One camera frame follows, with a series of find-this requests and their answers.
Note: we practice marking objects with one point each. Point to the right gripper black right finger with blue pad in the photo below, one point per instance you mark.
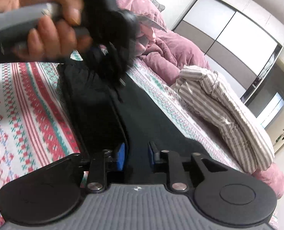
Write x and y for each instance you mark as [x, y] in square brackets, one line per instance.
[183, 174]

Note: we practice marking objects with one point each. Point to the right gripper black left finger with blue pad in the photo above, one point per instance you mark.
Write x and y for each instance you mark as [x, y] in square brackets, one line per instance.
[79, 174]

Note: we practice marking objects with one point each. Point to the black pants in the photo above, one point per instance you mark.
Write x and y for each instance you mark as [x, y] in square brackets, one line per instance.
[105, 116]

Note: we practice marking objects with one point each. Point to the person's left hand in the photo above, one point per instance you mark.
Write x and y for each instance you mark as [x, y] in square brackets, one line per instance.
[50, 40]

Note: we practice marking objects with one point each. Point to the pink grey comforter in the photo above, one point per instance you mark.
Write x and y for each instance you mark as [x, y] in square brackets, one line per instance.
[149, 18]

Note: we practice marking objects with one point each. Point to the mauve pink long pillow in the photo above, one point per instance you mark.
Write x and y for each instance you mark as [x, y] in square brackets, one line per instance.
[170, 52]

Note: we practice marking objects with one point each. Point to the beige striped folded quilt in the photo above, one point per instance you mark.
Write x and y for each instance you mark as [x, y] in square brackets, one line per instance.
[210, 96]

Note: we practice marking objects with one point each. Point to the patterned red green bed sheet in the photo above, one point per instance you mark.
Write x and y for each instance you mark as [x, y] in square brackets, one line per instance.
[35, 131]

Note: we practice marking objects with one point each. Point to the white grey sliding wardrobe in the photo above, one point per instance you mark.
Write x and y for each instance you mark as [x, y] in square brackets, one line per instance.
[238, 37]

